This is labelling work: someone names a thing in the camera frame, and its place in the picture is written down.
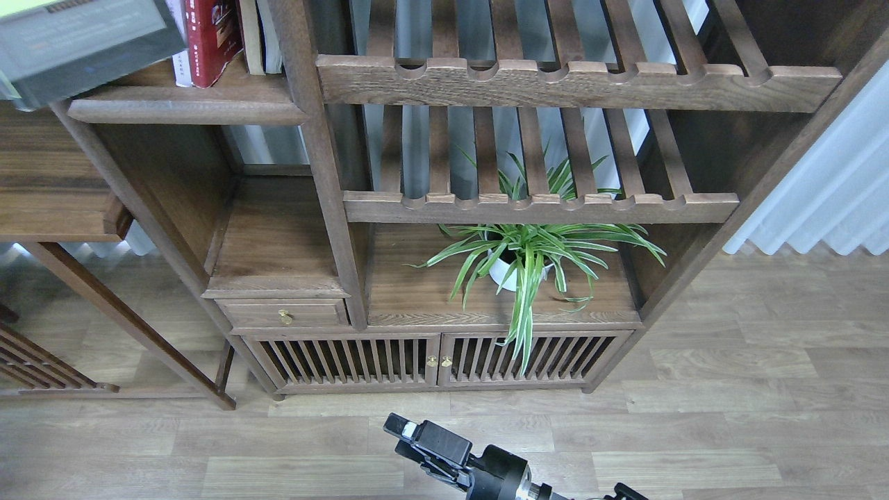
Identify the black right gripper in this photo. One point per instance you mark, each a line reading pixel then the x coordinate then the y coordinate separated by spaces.
pixel 444 455

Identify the white cover book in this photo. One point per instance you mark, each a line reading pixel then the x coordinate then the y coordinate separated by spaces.
pixel 181 61

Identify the red cover book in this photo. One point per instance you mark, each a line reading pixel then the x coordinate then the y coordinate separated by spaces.
pixel 213 35

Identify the black and yellow book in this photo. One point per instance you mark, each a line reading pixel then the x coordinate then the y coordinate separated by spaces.
pixel 53 50

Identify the white plant pot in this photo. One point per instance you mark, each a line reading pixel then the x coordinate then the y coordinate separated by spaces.
pixel 499 269

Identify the green spider plant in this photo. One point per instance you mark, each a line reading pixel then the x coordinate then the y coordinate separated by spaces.
pixel 573 249

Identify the dark wooden bookshelf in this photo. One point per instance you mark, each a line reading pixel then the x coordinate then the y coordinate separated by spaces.
pixel 282 215

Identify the slatted wooden bench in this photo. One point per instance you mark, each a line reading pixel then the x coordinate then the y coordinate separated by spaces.
pixel 35 372

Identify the white upright book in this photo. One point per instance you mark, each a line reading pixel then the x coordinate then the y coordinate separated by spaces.
pixel 272 56

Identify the beige upright book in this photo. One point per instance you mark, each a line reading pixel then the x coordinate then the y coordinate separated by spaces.
pixel 252 36

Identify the white window curtain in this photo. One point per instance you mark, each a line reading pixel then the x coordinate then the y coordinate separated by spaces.
pixel 837 193

